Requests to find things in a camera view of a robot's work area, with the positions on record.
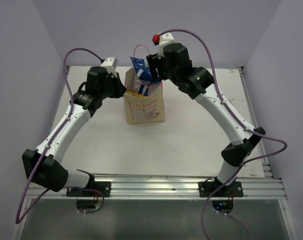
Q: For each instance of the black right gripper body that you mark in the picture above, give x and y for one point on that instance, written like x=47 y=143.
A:
x=169 y=72

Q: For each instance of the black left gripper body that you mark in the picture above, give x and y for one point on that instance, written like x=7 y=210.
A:
x=112 y=89

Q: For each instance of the blue chips bag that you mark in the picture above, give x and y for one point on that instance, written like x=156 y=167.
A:
x=142 y=77

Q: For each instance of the beige Cakes paper bag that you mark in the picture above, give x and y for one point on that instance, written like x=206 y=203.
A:
x=146 y=109

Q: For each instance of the Fox's fruit candy bag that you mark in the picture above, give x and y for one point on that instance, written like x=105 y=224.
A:
x=130 y=93

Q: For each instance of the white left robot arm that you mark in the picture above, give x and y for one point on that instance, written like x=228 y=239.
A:
x=43 y=165

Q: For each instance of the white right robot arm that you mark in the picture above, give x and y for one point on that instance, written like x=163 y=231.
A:
x=243 y=136

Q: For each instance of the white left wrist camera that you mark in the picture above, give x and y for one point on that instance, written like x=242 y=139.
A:
x=110 y=64

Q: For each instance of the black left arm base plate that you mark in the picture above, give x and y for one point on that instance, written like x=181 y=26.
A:
x=95 y=189

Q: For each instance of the aluminium table edge rail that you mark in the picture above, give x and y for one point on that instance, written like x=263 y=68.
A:
x=144 y=187

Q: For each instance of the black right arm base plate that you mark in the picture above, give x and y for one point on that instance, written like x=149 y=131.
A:
x=213 y=188

